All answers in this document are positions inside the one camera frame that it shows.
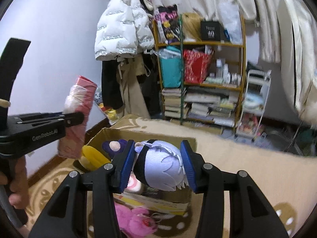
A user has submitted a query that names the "black coat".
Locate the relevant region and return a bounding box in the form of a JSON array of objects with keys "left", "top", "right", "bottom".
[{"left": 101, "top": 59, "right": 124, "bottom": 110}]

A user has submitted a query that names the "white plastic bag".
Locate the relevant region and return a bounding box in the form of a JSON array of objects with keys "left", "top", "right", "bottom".
[{"left": 218, "top": 1, "right": 243, "bottom": 45}]

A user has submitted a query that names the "white trolley cart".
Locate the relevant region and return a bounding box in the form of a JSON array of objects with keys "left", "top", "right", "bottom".
[{"left": 235, "top": 69, "right": 271, "bottom": 139}]

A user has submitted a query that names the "purple and black printed bag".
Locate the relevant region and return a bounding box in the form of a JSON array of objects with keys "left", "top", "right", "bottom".
[{"left": 155, "top": 5, "right": 182, "bottom": 44}]

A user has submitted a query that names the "green pole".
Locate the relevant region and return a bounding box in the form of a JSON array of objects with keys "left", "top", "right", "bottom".
[{"left": 179, "top": 13, "right": 186, "bottom": 126}]

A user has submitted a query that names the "black box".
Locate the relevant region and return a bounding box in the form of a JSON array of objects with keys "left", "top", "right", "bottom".
[{"left": 200, "top": 20, "right": 222, "bottom": 41}]

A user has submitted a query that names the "pile of papers and booklets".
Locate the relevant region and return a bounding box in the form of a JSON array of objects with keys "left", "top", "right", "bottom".
[{"left": 186, "top": 89, "right": 239, "bottom": 127}]

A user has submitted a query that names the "person's left hand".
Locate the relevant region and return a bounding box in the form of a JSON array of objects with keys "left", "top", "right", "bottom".
[{"left": 0, "top": 157, "right": 30, "bottom": 211}]

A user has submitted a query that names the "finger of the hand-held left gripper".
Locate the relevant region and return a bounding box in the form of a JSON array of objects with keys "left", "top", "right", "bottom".
[{"left": 63, "top": 111, "right": 85, "bottom": 129}]

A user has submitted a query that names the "blonde wig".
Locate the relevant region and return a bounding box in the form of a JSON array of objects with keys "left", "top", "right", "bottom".
[{"left": 182, "top": 12, "right": 205, "bottom": 42}]

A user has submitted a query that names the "group of cosmetic bottles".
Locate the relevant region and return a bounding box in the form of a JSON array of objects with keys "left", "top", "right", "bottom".
[{"left": 207, "top": 58, "right": 242, "bottom": 86}]

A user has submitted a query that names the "stack of books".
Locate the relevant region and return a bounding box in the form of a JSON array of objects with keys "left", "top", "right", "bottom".
[{"left": 162, "top": 88, "right": 187, "bottom": 119}]

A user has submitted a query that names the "pink plush toy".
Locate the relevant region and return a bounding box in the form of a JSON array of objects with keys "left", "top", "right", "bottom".
[{"left": 114, "top": 202, "right": 159, "bottom": 237}]

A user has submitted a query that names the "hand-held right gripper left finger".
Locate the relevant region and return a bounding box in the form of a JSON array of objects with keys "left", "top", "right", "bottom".
[{"left": 28, "top": 140, "right": 135, "bottom": 238}]

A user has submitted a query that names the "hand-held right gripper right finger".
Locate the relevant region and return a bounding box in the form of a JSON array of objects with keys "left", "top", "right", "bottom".
[{"left": 180, "top": 140, "right": 290, "bottom": 238}]

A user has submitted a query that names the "yellow plush toy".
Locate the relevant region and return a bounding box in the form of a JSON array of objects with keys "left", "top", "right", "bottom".
[{"left": 79, "top": 145, "right": 112, "bottom": 173}]

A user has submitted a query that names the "wooden shelf rack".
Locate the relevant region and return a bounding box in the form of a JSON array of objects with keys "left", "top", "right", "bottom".
[{"left": 152, "top": 15, "right": 247, "bottom": 129}]

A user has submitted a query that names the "beige trench coat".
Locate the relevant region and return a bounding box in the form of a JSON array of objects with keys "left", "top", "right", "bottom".
[{"left": 117, "top": 55, "right": 151, "bottom": 119}]

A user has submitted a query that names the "red patterned bag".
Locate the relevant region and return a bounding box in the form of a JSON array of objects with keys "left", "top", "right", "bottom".
[{"left": 183, "top": 49, "right": 214, "bottom": 84}]

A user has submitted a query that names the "black hanging garment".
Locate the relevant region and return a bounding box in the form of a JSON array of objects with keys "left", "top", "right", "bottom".
[{"left": 139, "top": 53, "right": 162, "bottom": 116}]

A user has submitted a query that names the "cream padded chair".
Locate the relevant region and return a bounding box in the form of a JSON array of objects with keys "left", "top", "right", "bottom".
[{"left": 276, "top": 0, "right": 317, "bottom": 157}]

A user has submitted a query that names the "beige patterned blanket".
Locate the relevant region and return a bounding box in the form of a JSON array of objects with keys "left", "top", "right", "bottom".
[{"left": 25, "top": 114, "right": 317, "bottom": 238}]

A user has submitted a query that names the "teal bag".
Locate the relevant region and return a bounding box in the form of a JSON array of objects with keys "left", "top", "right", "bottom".
[{"left": 158, "top": 46, "right": 184, "bottom": 88}]

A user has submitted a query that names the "lavender haired plush doll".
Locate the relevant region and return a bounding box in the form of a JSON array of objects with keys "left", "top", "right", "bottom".
[{"left": 102, "top": 139, "right": 190, "bottom": 192}]

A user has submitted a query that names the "white puffer jacket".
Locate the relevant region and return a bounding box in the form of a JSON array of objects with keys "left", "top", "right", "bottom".
[{"left": 95, "top": 0, "right": 155, "bottom": 61}]

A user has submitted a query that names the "printed cardboard box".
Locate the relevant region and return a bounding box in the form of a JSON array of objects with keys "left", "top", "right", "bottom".
[{"left": 73, "top": 127, "right": 197, "bottom": 216}]

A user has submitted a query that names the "pink swirl roll cushion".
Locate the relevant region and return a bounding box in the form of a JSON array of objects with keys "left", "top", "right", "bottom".
[{"left": 124, "top": 172, "right": 146, "bottom": 194}]

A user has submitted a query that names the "plastic bag of toys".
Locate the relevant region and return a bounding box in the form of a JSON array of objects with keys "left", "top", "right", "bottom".
[{"left": 95, "top": 93, "right": 124, "bottom": 126}]

